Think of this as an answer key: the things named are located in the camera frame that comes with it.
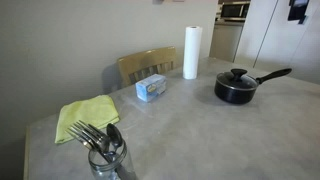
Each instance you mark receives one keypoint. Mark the glass lid with black knob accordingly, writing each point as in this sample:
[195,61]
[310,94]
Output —
[237,79]

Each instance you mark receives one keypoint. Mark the blue tissue box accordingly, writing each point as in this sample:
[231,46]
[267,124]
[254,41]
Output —
[150,87]

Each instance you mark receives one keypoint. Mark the wooden chair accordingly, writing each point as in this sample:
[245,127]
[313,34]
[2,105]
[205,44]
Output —
[140,65]

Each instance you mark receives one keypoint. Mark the white paper towel roll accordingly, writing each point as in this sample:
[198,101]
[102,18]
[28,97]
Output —
[191,51]

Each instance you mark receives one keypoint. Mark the yellow-green cleaning cloth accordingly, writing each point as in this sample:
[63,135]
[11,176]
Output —
[98,111]

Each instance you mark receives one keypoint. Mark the silver spoon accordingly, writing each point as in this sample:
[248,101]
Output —
[115,136]

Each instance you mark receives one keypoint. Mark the silver fork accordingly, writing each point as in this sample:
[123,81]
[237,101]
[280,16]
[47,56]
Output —
[82,138]
[100,139]

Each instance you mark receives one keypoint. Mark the clear glass jar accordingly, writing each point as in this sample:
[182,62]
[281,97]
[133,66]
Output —
[111,165]

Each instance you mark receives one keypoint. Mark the microwave oven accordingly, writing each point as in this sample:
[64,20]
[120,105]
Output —
[235,10]

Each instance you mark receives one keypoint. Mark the black saucepan with handle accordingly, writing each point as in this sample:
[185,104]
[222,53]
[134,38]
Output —
[236,96]

